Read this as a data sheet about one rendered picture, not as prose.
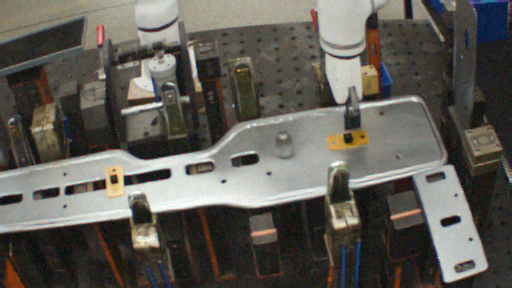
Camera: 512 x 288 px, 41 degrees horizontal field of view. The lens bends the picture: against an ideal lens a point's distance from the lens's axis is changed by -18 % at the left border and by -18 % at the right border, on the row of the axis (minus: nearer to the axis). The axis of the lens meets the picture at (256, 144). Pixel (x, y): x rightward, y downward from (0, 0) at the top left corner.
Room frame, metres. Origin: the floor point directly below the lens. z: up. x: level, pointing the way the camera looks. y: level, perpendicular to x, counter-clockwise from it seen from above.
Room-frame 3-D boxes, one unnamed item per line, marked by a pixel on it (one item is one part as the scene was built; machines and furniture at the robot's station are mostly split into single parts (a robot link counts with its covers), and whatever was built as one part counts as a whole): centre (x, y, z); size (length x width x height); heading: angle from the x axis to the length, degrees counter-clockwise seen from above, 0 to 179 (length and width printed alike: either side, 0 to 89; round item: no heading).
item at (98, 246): (1.08, 0.37, 0.84); 0.17 x 0.06 x 0.29; 3
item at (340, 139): (1.11, -0.18, 1.01); 0.08 x 0.04 x 0.01; 93
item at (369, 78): (1.24, -0.25, 0.88); 0.04 x 0.04 x 0.36; 3
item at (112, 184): (1.08, 0.29, 1.01); 0.08 x 0.04 x 0.01; 4
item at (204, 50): (1.31, 0.08, 0.91); 0.07 x 0.05 x 0.42; 3
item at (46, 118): (1.23, 0.46, 0.89); 0.13 x 0.11 x 0.38; 3
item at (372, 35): (1.27, -0.27, 0.95); 0.03 x 0.01 x 0.50; 93
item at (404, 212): (0.93, -0.26, 0.84); 0.11 x 0.10 x 0.28; 3
